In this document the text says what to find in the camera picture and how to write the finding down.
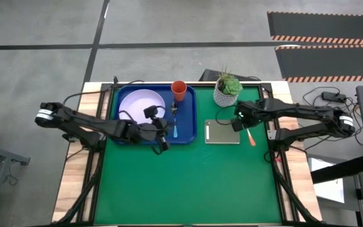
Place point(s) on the black power adapter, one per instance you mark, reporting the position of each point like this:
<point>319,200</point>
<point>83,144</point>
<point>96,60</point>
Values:
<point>333,96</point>

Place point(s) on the white paper sheet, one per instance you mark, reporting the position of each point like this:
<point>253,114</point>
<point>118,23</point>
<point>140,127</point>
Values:
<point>329,190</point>

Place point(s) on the green table mat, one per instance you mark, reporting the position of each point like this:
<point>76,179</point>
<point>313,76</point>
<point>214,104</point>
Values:
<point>184,189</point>

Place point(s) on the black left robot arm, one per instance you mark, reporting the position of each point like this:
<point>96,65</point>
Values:
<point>84,121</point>

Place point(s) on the black aluminium table frame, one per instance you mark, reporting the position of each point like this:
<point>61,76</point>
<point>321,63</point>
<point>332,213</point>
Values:
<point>266,87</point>

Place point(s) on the succulent in white pot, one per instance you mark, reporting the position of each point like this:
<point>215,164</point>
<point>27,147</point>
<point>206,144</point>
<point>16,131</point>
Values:
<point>228,89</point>

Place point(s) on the black hazard-striped floor mat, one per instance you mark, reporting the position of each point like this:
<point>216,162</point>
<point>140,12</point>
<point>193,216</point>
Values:
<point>323,25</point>
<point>326,61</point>

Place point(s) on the lavender round plate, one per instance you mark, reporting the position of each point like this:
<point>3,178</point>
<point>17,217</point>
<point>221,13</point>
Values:
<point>137,102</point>

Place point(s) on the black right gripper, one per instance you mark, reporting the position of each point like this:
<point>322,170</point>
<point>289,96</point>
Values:
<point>246,112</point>

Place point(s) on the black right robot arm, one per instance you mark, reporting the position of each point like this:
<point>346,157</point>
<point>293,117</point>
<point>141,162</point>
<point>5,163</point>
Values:
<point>295,110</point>

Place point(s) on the blue plastic tray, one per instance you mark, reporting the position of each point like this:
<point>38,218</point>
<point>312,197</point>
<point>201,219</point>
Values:
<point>186,126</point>

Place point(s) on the olive grey rectangular pad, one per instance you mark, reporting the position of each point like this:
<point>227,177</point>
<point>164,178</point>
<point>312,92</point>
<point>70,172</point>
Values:
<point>222,134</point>

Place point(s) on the black box behind table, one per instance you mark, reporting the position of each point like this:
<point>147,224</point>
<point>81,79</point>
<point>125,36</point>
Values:
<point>208,75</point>

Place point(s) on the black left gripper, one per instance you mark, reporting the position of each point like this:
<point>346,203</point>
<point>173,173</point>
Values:
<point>150,129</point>

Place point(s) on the red-orange plastic cup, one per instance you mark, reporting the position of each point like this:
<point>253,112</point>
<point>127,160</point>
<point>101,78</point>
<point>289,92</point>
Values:
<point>178,91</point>

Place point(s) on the black bar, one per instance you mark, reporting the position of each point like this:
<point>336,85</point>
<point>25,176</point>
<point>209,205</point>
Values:
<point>339,170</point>

